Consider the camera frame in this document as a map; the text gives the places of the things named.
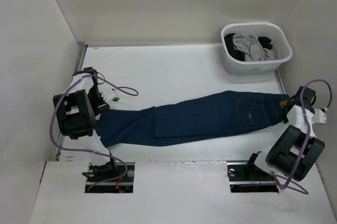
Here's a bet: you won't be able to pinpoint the dark blue denim trousers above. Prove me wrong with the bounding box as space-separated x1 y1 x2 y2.
96 91 290 148

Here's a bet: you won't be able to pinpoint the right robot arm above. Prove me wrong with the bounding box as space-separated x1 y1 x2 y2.
244 86 327 181

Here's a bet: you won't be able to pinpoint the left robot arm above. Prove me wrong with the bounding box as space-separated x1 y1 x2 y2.
53 67 120 182

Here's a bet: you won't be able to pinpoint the black garment in basket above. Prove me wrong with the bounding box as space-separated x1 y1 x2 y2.
224 33 275 62

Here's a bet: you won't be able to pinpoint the white plastic laundry basket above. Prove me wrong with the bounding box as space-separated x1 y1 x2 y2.
221 22 293 75

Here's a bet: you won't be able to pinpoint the grey garment in basket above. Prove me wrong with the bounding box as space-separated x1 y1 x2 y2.
232 34 284 62

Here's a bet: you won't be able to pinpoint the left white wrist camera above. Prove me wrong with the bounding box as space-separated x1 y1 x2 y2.
100 86 120 103

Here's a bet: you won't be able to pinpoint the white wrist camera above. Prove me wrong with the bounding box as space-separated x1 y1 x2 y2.
312 108 328 124
100 86 120 103

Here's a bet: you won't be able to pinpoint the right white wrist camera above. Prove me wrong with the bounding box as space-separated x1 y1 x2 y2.
312 108 328 124

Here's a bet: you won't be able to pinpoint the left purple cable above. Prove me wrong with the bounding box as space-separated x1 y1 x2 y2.
49 74 139 192

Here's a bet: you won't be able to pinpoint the purple cable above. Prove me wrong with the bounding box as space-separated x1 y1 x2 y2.
49 74 139 192
272 79 332 195

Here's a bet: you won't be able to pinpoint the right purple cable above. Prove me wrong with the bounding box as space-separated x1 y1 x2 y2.
272 79 332 195

